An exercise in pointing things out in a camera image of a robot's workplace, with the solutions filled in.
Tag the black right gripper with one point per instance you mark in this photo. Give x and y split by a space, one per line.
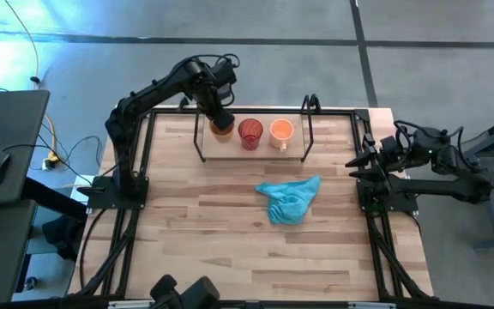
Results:
386 165

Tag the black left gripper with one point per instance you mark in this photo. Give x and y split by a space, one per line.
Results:
212 98

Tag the yellow cup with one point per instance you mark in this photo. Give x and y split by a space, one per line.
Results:
222 135

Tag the red faceted plastic cup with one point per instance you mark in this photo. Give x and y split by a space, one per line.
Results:
250 131

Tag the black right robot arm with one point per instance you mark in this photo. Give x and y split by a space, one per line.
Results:
444 186

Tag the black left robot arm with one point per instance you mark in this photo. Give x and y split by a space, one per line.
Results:
129 129

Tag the wooden shelf with black legs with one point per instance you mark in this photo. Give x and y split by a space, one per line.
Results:
251 152

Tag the teal microfibre cloth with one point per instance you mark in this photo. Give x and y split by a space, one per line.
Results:
290 201

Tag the black rounded object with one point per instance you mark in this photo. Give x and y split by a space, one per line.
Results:
200 294
164 289

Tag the black desk support bar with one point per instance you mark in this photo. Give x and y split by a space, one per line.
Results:
54 197

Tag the black bag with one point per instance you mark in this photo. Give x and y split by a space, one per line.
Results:
62 238

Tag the dark grey desk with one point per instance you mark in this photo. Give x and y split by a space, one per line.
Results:
7 124

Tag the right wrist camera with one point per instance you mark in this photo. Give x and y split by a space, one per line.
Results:
392 143

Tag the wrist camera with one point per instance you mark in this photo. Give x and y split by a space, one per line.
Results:
392 143
225 73

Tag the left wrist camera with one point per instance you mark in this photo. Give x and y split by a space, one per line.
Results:
225 73

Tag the black metal table frame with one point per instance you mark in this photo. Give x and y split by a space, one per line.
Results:
272 110

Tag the silver metal bracket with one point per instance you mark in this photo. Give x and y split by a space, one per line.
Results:
131 304
371 305

